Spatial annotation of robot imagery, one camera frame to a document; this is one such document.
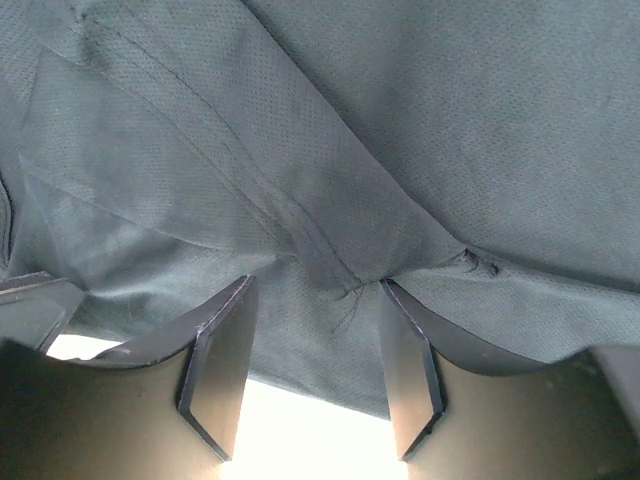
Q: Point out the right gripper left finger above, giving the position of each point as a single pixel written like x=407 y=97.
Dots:
x=163 y=405

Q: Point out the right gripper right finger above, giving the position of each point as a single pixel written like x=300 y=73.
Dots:
x=463 y=408

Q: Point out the black t shirt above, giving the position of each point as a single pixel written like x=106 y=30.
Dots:
x=482 y=154

